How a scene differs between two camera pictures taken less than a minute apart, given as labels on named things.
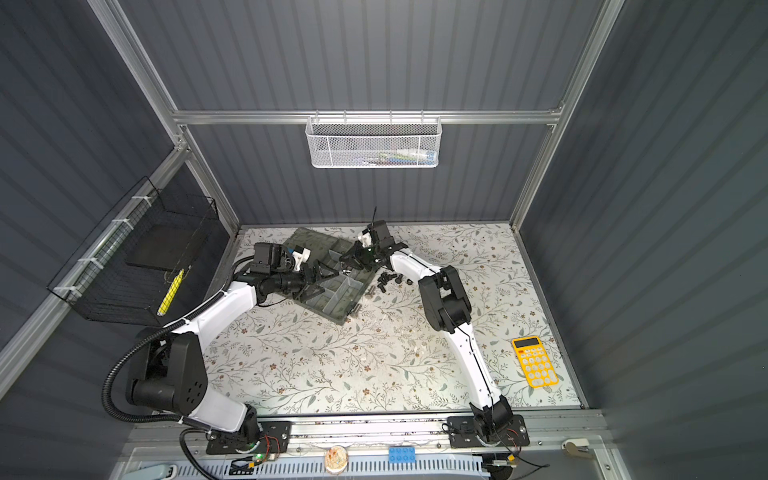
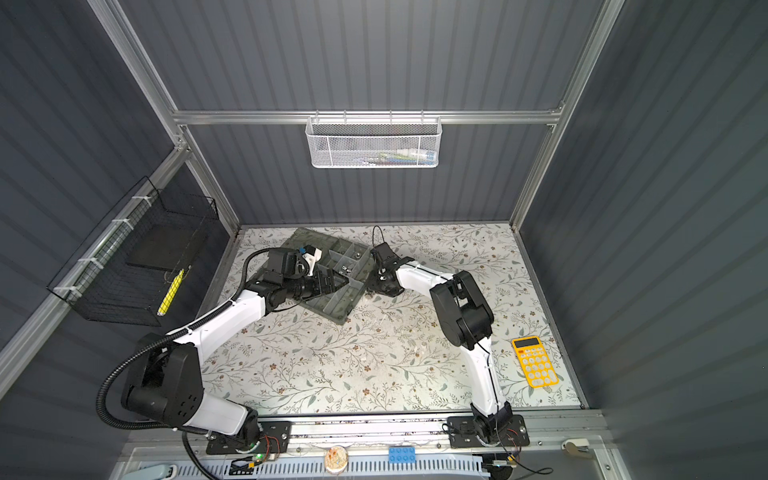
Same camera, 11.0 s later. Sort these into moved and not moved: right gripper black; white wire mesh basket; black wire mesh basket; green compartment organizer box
Moved: right gripper black
Not moved: black wire mesh basket; white wire mesh basket; green compartment organizer box
